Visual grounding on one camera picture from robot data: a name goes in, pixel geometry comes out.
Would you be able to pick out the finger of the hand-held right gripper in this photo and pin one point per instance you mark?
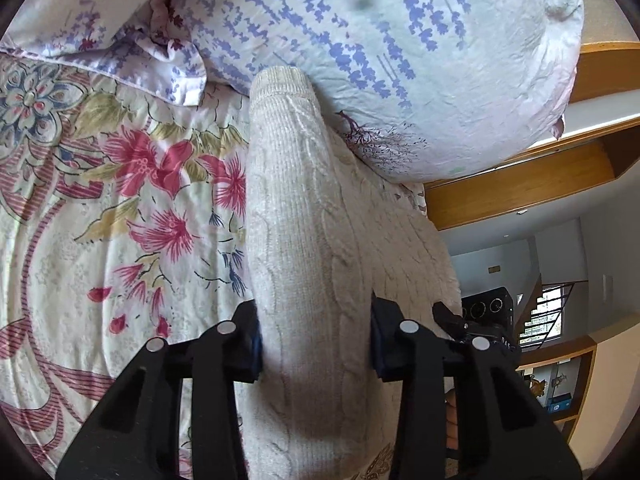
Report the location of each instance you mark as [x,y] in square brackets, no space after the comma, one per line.
[447,317]

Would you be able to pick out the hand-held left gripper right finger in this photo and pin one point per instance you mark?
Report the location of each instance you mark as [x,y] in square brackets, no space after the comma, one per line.
[376,355]

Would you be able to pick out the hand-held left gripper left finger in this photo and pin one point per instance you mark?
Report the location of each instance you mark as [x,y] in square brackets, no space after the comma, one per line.
[254,355]

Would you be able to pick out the window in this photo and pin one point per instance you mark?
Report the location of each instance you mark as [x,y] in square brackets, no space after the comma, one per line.
[549,317]

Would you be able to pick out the staircase with railing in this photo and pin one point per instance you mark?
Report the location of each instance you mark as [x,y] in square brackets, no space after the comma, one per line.
[550,305]

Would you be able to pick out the curved wooden shelf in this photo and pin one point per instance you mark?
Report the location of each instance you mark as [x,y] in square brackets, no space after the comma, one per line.
[575,360]

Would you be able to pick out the blue box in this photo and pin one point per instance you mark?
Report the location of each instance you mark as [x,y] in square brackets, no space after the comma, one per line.
[560,403]

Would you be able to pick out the wooden headboard shelf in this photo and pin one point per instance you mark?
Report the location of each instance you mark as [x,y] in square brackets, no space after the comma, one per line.
[520,185]

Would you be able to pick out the floral bed sheet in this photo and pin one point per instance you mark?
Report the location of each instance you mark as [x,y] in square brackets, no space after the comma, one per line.
[125,210]

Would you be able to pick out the white pillow with lavender print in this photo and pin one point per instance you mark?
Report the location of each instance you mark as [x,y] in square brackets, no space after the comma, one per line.
[400,60]

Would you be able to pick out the white pillow with sparse sprigs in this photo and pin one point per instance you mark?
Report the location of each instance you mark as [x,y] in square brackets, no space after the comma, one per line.
[60,10]

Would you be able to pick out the white wall switch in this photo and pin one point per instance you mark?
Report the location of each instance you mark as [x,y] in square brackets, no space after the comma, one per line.
[608,287]

